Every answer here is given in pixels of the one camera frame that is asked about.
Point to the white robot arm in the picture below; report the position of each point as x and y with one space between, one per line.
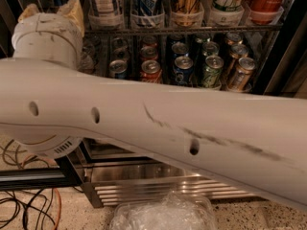
256 143

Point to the blue redbull can middle shelf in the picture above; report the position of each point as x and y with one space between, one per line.
117 69

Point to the stainless fridge base grille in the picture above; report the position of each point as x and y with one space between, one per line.
114 183

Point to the red coca-cola top can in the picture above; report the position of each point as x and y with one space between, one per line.
263 12

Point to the green soda can front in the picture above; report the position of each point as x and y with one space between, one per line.
211 70

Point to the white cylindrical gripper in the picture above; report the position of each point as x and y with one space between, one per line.
48 23

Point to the blue pepsi can front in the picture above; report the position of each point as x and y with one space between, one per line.
182 71

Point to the gold soda can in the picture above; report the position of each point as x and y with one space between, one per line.
235 52
241 73

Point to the red coca-cola can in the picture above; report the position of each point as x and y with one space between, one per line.
151 71
263 12
148 53

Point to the top wire shelf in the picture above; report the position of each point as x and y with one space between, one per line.
185 31

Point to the gold soda can front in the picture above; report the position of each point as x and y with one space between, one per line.
241 73

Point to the fridge door right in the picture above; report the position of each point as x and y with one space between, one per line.
285 69

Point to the gold tall can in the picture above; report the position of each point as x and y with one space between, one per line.
185 12

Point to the clear water bottle middle shelf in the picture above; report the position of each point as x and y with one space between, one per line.
88 57

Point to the white striped tall can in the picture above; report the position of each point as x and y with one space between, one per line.
106 13

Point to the green soda can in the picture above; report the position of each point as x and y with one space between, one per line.
211 70
210 48

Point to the blue white tall can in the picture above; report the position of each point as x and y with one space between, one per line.
146 10

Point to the red coca-cola can front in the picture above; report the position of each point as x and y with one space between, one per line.
151 71

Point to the clear plastic bag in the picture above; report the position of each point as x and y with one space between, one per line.
172 212

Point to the black fridge door left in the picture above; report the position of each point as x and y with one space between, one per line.
64 174

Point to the blue pepsi can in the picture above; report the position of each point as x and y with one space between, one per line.
179 49
182 71

